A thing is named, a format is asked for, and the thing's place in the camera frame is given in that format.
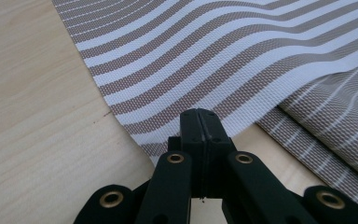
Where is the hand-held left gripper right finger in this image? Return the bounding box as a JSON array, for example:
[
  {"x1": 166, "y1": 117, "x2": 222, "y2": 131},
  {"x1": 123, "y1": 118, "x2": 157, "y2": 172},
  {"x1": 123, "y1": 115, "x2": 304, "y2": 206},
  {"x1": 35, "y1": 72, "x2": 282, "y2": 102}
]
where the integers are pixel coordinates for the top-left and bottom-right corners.
[{"x1": 198, "y1": 108, "x2": 238, "y2": 199}]

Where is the brown white striped woven placemat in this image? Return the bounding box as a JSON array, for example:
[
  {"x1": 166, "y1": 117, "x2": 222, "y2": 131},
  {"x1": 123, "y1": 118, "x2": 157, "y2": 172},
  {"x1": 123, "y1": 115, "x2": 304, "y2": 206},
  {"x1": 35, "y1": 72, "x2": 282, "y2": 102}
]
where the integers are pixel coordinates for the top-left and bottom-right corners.
[{"x1": 50, "y1": 0, "x2": 358, "y2": 218}]

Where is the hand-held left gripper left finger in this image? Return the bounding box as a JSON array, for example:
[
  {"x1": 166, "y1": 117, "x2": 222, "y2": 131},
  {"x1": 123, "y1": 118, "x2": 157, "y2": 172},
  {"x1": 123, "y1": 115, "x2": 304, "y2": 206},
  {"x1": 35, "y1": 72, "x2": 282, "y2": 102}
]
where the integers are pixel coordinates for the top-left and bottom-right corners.
[{"x1": 167, "y1": 108, "x2": 207, "y2": 199}]

